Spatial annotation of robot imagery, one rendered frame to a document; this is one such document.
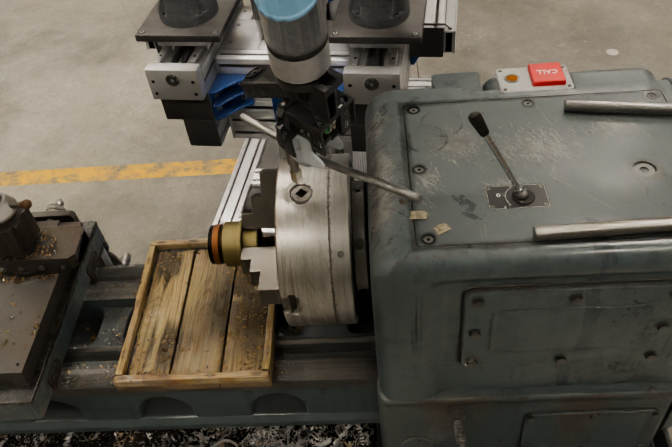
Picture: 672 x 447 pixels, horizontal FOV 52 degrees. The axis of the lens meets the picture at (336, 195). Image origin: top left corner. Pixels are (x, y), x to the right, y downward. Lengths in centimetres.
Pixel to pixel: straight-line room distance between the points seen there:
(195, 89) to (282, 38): 98
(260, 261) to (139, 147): 222
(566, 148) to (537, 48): 261
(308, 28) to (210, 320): 82
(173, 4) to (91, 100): 208
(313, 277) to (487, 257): 29
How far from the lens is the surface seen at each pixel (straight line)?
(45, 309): 149
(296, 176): 109
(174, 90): 177
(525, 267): 104
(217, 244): 127
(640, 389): 140
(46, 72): 419
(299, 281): 114
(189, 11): 179
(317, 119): 88
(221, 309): 146
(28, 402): 143
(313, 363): 137
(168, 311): 149
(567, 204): 111
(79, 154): 348
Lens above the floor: 202
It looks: 44 degrees down
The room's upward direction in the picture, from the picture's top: 7 degrees counter-clockwise
